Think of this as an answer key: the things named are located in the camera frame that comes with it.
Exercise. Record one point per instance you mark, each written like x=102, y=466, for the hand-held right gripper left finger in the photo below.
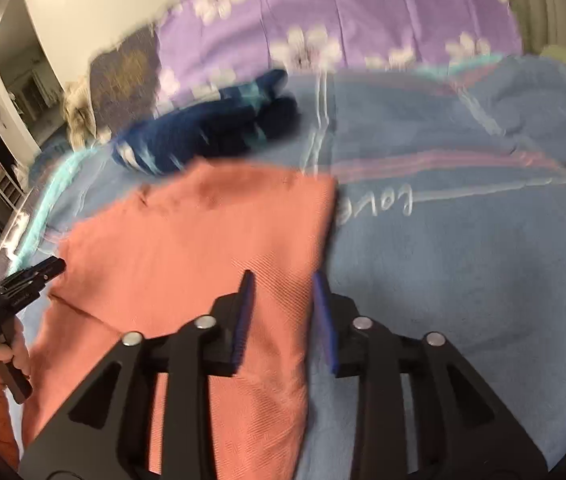
x=245, y=320

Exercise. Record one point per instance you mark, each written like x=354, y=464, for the blue striped bed sheet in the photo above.
x=463, y=260

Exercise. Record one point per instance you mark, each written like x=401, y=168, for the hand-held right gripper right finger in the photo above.
x=324, y=330

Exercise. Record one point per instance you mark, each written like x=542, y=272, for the dark patterned cushion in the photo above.
x=123, y=80

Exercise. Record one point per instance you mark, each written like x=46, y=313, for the purple floral pillow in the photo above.
x=363, y=15

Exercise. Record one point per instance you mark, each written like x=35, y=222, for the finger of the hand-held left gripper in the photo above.
x=43, y=269
x=23, y=297

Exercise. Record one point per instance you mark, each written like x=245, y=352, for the navy star print garment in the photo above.
x=203, y=135

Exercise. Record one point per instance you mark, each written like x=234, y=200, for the salmon knit shirt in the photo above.
x=188, y=240

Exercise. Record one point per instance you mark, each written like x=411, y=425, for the beige fluffy cloth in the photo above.
x=79, y=115

